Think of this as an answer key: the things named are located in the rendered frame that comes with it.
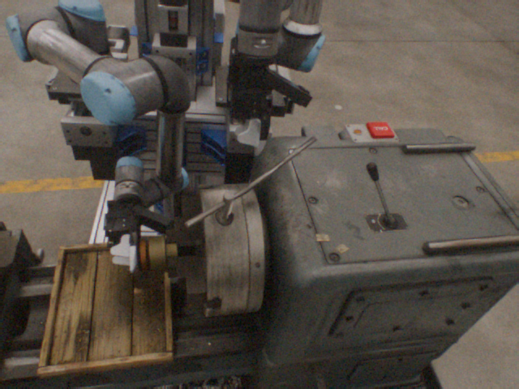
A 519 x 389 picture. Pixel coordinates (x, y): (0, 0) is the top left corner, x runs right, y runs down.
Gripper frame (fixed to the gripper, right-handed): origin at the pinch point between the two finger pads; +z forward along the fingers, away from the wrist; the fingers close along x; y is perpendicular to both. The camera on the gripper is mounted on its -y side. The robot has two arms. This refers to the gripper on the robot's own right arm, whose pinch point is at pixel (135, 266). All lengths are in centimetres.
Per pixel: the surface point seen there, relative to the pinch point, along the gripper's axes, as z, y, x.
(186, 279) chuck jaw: 6.4, -11.4, 2.6
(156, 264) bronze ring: 0.8, -4.7, 1.3
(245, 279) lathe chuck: 10.7, -23.4, 7.4
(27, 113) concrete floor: -211, 86, -108
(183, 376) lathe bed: 12.4, -10.1, -37.0
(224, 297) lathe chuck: 12.1, -18.9, 3.6
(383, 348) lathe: 18, -63, -21
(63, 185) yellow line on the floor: -137, 54, -108
